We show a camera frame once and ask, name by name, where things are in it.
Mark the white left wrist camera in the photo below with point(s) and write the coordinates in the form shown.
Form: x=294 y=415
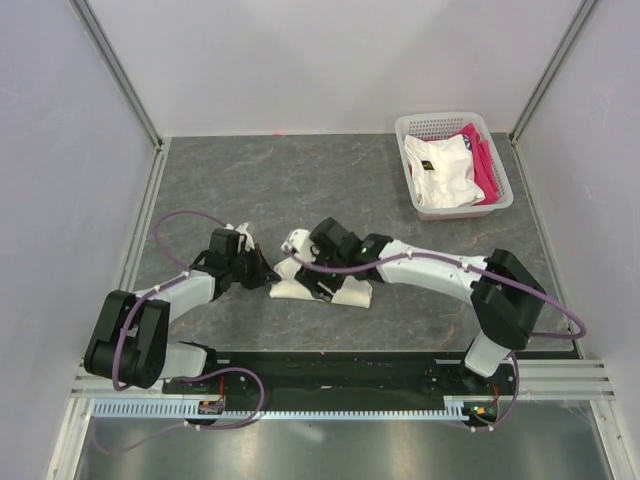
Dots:
x=245 y=230

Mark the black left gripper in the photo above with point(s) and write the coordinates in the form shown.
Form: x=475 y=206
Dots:
x=263 y=273

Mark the left aluminium frame post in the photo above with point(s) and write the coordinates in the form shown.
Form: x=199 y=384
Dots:
x=99 y=38

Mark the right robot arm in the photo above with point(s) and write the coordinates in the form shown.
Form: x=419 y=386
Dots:
x=505 y=297

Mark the aluminium frame post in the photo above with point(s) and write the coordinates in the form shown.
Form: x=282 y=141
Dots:
x=99 y=38
x=561 y=53

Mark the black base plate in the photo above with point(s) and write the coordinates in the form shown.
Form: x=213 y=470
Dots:
x=344 y=380

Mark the white folded cloth in basket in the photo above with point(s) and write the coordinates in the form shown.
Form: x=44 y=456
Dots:
x=442 y=172

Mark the white plastic basket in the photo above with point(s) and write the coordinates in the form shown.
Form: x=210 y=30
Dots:
x=441 y=125

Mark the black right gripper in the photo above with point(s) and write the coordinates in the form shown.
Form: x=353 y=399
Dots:
x=310 y=277

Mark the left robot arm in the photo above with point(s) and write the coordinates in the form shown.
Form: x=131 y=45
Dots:
x=129 y=344

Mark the pink cloth in basket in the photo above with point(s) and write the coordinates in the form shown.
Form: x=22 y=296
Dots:
x=482 y=168

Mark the light blue cable duct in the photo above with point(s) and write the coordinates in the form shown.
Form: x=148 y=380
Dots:
x=197 y=410

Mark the right aluminium frame post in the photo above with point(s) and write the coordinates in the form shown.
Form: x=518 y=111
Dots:
x=561 y=53

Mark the cream cloth napkin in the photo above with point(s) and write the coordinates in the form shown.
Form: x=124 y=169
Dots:
x=356 y=293

